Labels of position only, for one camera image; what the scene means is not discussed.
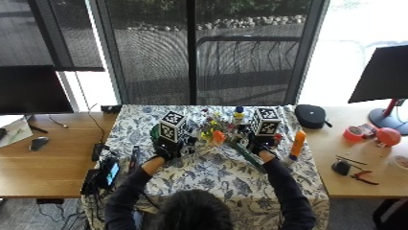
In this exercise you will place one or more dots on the orange tape roll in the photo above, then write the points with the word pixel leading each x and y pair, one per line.
pixel 352 133

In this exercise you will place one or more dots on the person's right hand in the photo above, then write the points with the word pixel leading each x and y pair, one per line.
pixel 258 147

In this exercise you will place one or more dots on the white marker cube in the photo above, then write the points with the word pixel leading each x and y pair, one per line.
pixel 266 121
pixel 171 126

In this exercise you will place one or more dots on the smartphone with lit screen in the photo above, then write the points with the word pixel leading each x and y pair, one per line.
pixel 110 172

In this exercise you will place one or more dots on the black metal railing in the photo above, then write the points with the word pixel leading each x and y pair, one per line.
pixel 246 64

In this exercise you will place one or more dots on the black pen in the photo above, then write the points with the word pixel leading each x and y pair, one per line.
pixel 134 156

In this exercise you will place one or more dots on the small black device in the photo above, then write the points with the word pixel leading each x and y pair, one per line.
pixel 340 167

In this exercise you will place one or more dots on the blue floral tablecloth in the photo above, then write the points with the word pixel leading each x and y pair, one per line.
pixel 221 179

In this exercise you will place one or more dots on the red ball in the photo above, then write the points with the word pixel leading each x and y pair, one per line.
pixel 388 136

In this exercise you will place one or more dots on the person's left hand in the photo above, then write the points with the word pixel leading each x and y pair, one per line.
pixel 165 152

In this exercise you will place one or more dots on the black monitor with red stand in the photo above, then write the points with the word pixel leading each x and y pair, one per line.
pixel 383 86

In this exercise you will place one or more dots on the black computer mouse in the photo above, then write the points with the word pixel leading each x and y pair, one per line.
pixel 37 143

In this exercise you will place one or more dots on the black power adapter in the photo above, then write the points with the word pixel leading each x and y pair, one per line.
pixel 97 151

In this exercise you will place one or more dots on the the person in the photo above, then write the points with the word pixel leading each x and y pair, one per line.
pixel 199 204

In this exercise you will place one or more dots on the black oval case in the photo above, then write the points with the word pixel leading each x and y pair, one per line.
pixel 310 116

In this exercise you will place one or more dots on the yellow figurine with blue cap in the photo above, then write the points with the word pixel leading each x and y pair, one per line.
pixel 239 115

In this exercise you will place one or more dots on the orange bottle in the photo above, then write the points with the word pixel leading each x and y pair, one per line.
pixel 298 144

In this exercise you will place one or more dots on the green flower wrapping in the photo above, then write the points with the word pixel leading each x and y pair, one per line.
pixel 249 155

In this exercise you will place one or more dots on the colourful artificial flower bouquet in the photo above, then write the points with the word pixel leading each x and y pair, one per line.
pixel 217 131

